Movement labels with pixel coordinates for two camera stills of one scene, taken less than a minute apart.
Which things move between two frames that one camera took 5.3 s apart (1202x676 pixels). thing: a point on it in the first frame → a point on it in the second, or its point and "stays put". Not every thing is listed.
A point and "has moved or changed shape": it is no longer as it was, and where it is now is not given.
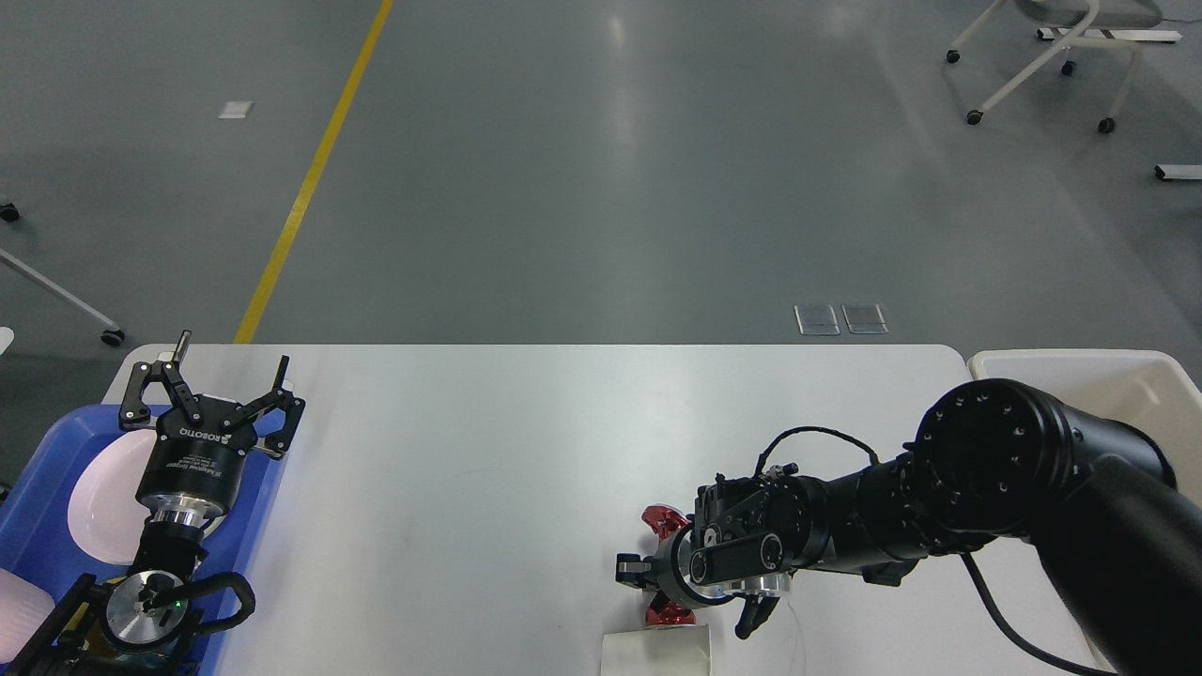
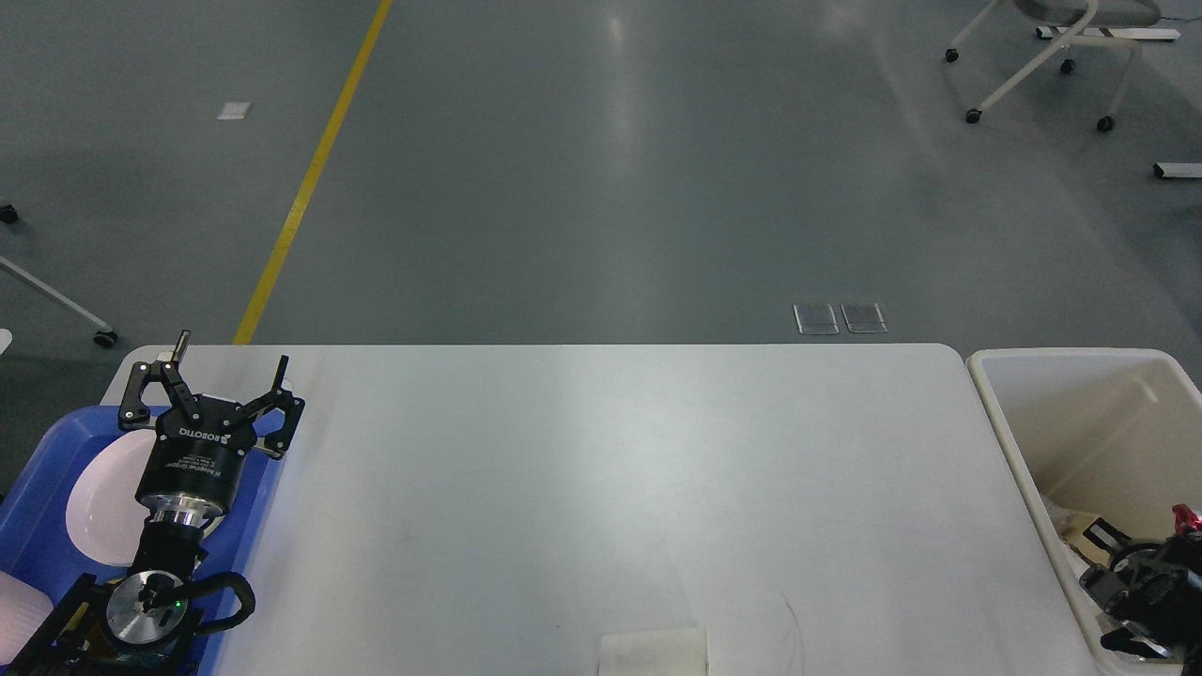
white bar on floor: x=1181 y=172 stays put
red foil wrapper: x=666 y=521 has moved or changed shape
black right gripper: x=671 y=569 → x=1150 y=590
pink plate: x=105 y=512 stays put
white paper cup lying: x=670 y=652 stays put
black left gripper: x=192 y=471 stays put
